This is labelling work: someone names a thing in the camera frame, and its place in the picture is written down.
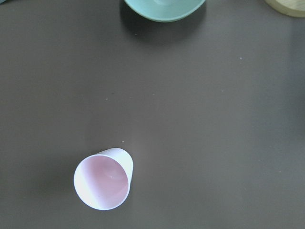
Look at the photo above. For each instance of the pink plastic cup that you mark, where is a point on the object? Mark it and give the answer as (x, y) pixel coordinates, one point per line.
(103, 180)

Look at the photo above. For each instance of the green bowl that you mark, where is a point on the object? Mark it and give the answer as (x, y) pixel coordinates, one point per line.
(164, 10)

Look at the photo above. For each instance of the wooden mug tree stand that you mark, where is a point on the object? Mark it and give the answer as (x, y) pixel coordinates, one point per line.
(293, 8)

